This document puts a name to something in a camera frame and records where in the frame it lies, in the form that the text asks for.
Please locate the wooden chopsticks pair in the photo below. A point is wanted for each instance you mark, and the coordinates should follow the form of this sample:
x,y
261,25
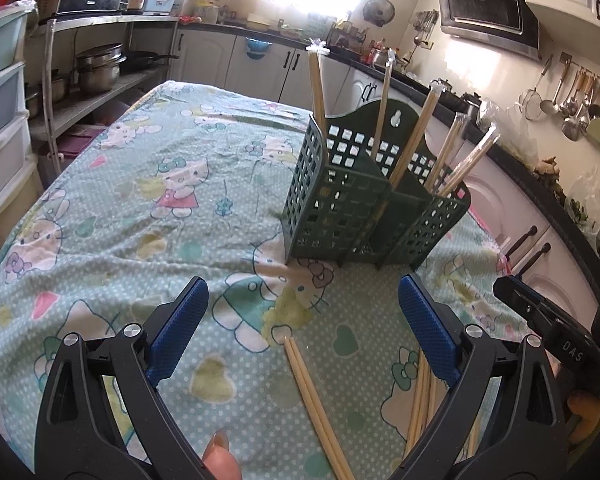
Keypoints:
x,y
472,157
474,437
316,90
447,147
312,400
417,127
382,105
434,400
417,405

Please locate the pastel plastic drawer unit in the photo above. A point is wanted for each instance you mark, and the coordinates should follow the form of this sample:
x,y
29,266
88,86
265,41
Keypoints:
x,y
0,125

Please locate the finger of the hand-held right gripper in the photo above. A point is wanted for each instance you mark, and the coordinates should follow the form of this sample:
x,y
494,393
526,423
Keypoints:
x,y
522,302

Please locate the blue hanging plastic basket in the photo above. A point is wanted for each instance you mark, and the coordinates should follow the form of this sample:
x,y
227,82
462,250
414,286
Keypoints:
x,y
257,48

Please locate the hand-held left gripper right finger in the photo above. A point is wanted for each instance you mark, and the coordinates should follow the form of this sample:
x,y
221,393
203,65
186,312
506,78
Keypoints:
x,y
430,327

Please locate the black frying pan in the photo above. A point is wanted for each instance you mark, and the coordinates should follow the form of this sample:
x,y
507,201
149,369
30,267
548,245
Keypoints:
x,y
140,60

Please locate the stacked steel pots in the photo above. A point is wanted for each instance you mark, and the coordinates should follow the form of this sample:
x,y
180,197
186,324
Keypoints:
x,y
100,70

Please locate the green cartoon cat tablecloth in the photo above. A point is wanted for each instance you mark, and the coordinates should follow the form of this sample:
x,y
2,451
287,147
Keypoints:
x,y
130,240

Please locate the small round wall fan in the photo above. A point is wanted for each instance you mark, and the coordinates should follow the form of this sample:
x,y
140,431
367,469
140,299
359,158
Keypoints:
x,y
379,11

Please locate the purple plastic lid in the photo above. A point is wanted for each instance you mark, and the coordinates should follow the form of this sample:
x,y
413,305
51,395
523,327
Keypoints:
x,y
82,142

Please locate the plastic bag with greens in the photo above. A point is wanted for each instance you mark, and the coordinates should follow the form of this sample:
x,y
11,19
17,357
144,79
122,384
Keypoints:
x,y
587,200

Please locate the white lower kitchen cabinets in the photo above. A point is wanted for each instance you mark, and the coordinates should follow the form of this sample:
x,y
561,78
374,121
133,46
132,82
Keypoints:
x,y
205,60

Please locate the ginger root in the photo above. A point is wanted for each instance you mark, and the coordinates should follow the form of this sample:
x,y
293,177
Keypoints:
x,y
547,170

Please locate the metal shelf rack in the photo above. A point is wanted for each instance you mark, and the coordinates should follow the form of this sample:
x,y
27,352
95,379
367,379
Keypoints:
x,y
105,97

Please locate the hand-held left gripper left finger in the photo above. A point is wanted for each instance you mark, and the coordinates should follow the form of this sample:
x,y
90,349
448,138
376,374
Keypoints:
x,y
180,325

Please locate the row of hanging kitchen utensils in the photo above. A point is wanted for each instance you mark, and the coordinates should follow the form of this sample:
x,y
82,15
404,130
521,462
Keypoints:
x,y
575,110

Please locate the green plastic utensil basket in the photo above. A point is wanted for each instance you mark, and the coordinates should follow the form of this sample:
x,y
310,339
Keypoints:
x,y
330,220

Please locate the small steel pot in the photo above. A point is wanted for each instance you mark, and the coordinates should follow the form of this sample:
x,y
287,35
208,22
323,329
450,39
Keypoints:
x,y
60,91

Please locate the steel pot with lid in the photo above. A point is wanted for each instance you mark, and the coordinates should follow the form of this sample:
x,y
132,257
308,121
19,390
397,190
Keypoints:
x,y
381,57

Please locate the clear plastic bag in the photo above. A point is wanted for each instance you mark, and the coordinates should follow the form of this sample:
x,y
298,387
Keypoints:
x,y
490,112

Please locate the person's left hand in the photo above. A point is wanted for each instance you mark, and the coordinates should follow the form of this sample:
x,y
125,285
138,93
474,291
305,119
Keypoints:
x,y
222,460

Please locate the black range hood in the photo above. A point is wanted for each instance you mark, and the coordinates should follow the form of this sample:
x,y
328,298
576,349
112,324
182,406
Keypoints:
x,y
485,5

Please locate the dark steel kettle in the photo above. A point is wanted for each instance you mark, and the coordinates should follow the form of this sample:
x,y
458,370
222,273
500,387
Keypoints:
x,y
471,104

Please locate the person's right hand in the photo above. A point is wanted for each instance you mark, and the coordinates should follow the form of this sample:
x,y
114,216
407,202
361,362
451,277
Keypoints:
x,y
585,410

